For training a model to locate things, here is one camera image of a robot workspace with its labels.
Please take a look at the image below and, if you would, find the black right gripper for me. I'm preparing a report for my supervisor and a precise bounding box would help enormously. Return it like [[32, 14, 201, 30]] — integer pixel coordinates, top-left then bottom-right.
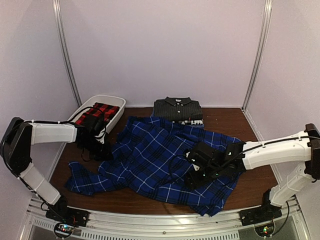
[[184, 165, 223, 191]]

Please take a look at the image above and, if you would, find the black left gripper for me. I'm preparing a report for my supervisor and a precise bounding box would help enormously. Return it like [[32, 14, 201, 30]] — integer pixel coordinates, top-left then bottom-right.
[[79, 136, 114, 161]]

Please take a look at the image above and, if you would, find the blue plaid long sleeve shirt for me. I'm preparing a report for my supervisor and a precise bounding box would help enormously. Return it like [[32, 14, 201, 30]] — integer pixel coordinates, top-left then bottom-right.
[[65, 116, 240, 216]]

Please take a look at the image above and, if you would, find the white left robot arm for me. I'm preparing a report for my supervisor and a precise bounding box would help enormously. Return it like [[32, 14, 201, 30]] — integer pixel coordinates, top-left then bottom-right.
[[0, 117, 113, 222]]

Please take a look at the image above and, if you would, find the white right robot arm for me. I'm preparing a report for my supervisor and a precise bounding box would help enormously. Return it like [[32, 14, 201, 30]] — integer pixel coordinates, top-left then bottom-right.
[[184, 123, 320, 221]]

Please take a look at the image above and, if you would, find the red black plaid shirt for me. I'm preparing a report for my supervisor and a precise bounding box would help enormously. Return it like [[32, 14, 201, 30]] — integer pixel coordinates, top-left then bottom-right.
[[75, 102, 120, 126]]

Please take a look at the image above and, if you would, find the black white graphic folded shirt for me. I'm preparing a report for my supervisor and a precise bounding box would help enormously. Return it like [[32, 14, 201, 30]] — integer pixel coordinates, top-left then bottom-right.
[[172, 119, 205, 128]]

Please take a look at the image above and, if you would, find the blue checked folded shirt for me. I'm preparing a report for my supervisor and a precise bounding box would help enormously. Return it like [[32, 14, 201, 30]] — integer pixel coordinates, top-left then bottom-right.
[[151, 113, 205, 129]]

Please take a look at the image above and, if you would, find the white plastic basket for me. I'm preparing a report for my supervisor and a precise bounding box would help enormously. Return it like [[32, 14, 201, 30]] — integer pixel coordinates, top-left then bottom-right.
[[68, 94, 126, 134]]

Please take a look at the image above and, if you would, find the dark grey striped folded shirt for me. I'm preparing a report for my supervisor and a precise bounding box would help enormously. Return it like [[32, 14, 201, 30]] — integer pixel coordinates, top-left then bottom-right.
[[153, 97, 203, 122]]

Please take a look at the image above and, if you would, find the right circuit board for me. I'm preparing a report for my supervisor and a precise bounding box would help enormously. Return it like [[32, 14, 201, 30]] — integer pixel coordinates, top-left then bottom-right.
[[254, 223, 275, 238]]

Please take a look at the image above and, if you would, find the circuit board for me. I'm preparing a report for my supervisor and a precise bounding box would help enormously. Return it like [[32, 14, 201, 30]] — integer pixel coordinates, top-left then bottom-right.
[[53, 222, 76, 239], [254, 223, 275, 238]]

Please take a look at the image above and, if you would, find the left circuit board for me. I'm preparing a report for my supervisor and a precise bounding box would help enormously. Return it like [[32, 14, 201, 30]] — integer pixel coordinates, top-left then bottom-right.
[[53, 222, 76, 239]]

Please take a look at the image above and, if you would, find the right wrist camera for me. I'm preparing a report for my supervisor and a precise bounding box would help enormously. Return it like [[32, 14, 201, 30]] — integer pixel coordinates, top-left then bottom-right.
[[185, 142, 216, 168]]

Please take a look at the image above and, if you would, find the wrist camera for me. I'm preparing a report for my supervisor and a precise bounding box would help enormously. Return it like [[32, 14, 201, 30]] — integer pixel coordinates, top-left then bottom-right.
[[185, 142, 216, 168], [83, 114, 107, 136]]

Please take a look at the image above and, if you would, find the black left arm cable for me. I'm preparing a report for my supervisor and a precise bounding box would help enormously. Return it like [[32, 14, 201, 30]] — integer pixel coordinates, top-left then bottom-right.
[[79, 147, 93, 163]]

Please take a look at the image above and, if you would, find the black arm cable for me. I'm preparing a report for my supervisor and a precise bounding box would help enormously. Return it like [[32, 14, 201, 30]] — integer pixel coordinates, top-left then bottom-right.
[[79, 147, 93, 163], [167, 153, 193, 181]]

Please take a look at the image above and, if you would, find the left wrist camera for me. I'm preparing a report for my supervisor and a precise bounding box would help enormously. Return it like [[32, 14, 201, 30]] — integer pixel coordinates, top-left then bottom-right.
[[83, 114, 107, 136]]

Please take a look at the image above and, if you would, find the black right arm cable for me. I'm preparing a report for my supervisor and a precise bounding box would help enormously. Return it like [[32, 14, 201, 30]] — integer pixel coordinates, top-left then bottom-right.
[[167, 153, 193, 181]]

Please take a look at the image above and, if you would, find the aluminium front rail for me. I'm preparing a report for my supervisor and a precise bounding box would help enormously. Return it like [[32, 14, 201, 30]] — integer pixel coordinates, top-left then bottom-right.
[[18, 197, 311, 240]]

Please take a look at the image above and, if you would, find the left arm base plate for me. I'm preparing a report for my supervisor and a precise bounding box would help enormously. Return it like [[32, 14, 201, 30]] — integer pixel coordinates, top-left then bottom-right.
[[45, 204, 89, 227]]

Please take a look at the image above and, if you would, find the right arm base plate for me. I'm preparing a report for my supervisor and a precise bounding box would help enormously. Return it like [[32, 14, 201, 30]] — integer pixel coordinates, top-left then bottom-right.
[[239, 206, 282, 226]]

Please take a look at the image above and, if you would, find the aluminium corner post left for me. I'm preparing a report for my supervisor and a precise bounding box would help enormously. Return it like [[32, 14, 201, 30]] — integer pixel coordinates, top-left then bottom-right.
[[52, 0, 82, 107]]

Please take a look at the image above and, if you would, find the aluminium corner post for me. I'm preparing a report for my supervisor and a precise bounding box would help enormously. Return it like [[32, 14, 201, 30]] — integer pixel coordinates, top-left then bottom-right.
[[52, 0, 82, 107], [241, 0, 273, 112]]

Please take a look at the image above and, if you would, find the aluminium corner post right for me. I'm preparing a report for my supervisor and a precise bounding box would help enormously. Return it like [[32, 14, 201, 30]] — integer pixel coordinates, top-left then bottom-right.
[[241, 0, 273, 112]]

